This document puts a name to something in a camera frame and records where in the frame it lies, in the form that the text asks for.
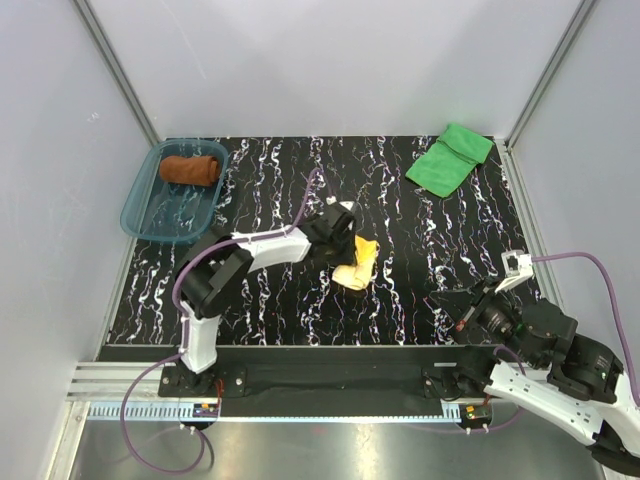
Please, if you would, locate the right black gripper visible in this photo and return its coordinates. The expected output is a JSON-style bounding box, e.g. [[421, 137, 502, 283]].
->
[[428, 274, 541, 366]]

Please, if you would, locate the yellow towel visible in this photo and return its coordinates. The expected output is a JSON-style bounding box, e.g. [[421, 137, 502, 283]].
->
[[332, 235, 379, 291]]

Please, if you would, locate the green towel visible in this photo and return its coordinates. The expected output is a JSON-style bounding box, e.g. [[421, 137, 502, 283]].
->
[[405, 123, 493, 198]]

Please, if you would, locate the brown towel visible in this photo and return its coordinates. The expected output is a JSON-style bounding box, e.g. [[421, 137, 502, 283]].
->
[[158, 155, 221, 187]]

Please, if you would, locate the teal transparent plastic bin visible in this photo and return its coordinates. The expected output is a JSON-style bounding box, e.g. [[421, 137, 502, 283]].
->
[[120, 138, 229, 244]]

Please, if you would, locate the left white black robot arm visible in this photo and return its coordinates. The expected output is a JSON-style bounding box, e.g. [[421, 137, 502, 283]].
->
[[172, 201, 356, 396]]

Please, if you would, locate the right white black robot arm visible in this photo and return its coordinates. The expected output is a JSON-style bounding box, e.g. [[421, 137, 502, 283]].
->
[[424, 279, 639, 477]]

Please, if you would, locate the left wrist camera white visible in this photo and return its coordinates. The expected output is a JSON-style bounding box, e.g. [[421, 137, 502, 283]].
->
[[326, 196, 355, 213]]

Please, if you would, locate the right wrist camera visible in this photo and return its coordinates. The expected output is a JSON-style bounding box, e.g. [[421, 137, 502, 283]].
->
[[496, 250, 534, 292]]

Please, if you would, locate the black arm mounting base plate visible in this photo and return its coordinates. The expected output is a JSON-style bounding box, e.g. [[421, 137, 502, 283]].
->
[[158, 345, 504, 398]]

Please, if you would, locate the aluminium frame rail front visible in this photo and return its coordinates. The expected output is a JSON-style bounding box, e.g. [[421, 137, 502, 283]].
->
[[67, 364, 502, 429]]

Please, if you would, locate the right aluminium frame post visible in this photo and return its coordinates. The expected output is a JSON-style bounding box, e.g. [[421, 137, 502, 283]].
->
[[504, 0, 599, 150]]

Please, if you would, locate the aluminium frame post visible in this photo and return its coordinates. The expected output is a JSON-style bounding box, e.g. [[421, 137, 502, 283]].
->
[[504, 0, 599, 150], [70, 0, 161, 147]]

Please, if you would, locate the left aluminium frame post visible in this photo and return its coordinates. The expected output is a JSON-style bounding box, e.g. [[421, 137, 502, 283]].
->
[[70, 0, 161, 147]]

